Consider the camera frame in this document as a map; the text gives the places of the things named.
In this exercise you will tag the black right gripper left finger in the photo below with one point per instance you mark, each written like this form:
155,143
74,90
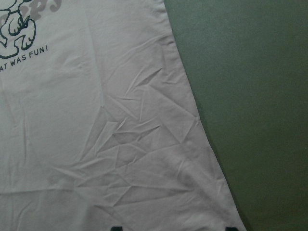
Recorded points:
117,228

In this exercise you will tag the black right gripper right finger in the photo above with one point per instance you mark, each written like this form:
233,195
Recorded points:
231,229

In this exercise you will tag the pink Snoopy t-shirt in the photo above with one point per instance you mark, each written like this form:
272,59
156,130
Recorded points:
98,123

